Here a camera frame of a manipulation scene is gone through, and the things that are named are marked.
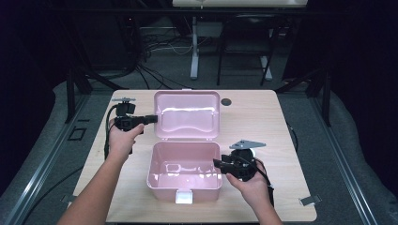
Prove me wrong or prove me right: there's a pink plastic storage box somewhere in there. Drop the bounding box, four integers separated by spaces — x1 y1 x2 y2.
146 89 223 204

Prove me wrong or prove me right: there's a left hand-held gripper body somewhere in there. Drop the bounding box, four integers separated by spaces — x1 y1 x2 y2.
112 97 145 132

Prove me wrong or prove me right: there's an aluminium floor rail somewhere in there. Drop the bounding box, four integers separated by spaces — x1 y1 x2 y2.
308 93 380 225
0 93 92 225

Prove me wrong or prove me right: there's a right hand-held gripper cable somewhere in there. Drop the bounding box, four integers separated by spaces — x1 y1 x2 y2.
250 158 276 208

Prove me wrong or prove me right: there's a black cable on floor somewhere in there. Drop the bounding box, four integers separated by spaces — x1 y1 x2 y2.
27 165 85 218

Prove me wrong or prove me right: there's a bundle of floor cables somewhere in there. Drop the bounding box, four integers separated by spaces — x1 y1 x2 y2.
133 29 195 91

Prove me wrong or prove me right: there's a white desk with legs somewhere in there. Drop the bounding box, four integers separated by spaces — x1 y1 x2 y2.
172 0 309 82

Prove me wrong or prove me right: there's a black metal stand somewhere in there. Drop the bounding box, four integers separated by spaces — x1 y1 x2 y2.
275 67 332 128
64 60 130 125

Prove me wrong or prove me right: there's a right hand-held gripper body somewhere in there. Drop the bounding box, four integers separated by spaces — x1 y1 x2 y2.
222 139 267 183

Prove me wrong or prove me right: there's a black chair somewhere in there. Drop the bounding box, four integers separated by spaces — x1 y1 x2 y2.
216 13 280 87

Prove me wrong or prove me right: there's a hand-held gripper cable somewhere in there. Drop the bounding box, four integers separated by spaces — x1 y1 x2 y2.
250 158 276 208
104 104 119 160

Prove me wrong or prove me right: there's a black cable beside table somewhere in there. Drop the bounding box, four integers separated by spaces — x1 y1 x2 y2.
285 121 300 153

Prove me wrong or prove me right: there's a left hand-held gripper cable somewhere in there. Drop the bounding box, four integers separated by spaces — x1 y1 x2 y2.
104 104 119 160

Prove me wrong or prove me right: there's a person's right hand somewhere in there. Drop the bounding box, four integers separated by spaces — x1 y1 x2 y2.
225 159 272 209

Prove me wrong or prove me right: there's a person's left hand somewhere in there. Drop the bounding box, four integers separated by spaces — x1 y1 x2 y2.
107 124 145 161

